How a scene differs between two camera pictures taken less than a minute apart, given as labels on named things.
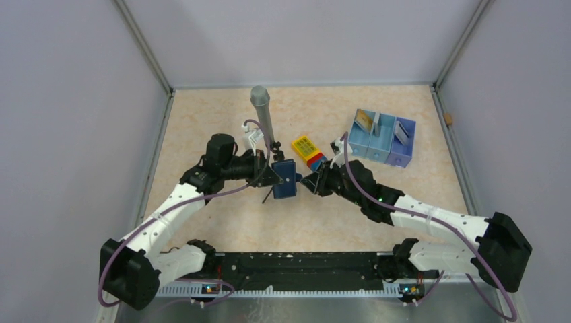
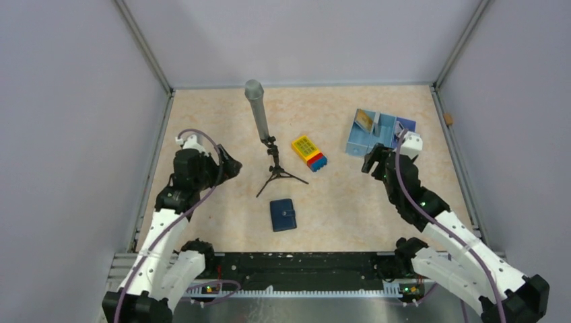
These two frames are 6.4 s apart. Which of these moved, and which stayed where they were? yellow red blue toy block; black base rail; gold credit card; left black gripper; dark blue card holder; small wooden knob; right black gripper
Moved: right black gripper; dark blue card holder; left black gripper
Stayed: yellow red blue toy block; small wooden knob; black base rail; gold credit card
